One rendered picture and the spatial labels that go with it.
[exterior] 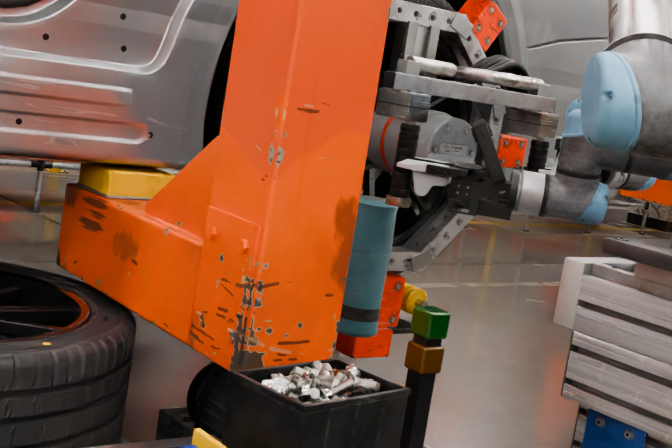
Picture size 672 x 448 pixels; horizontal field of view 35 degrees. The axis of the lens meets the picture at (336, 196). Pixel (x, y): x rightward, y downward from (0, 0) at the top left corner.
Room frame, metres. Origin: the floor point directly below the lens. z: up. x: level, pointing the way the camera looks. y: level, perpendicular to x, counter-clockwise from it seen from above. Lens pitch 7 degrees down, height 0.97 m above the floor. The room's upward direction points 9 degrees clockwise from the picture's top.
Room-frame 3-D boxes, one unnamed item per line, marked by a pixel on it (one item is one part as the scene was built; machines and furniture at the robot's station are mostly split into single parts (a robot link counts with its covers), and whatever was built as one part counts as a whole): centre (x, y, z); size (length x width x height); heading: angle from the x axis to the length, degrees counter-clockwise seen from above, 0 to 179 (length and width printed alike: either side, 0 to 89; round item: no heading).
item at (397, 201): (1.86, -0.11, 0.83); 0.04 x 0.04 x 0.16
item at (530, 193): (1.84, -0.33, 0.81); 0.08 x 0.05 x 0.08; 175
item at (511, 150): (2.35, -0.34, 0.85); 0.09 x 0.08 x 0.07; 128
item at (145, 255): (1.81, 0.28, 0.69); 0.52 x 0.17 x 0.35; 38
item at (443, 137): (2.09, -0.14, 0.85); 0.21 x 0.14 x 0.14; 38
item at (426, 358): (1.45, -0.16, 0.59); 0.04 x 0.04 x 0.04; 38
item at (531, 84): (2.11, -0.25, 1.03); 0.19 x 0.18 x 0.11; 38
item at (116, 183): (1.95, 0.39, 0.71); 0.14 x 0.14 x 0.05; 38
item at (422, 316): (1.45, -0.16, 0.64); 0.04 x 0.04 x 0.04; 38
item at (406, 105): (1.88, -0.09, 0.93); 0.09 x 0.05 x 0.05; 38
